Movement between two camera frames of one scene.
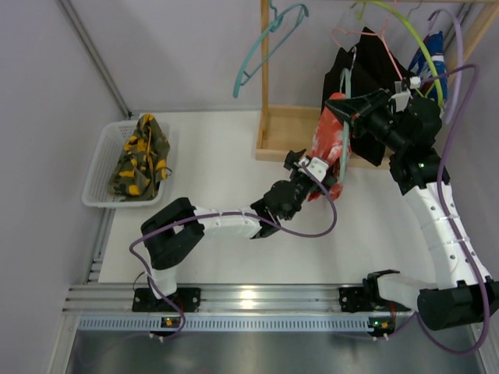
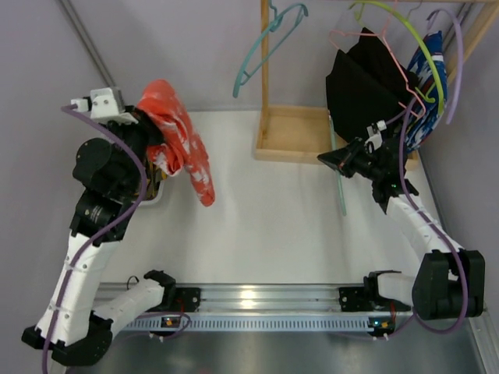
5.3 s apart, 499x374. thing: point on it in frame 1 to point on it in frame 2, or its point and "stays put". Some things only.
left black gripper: [325, 181] to [137, 127]
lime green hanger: [357, 6] stays put
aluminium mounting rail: [82, 298] stays put
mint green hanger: [346, 73] to [337, 174]
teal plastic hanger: [274, 26] stays put
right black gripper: [366, 115] to [352, 158]
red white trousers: [333, 146] to [183, 148]
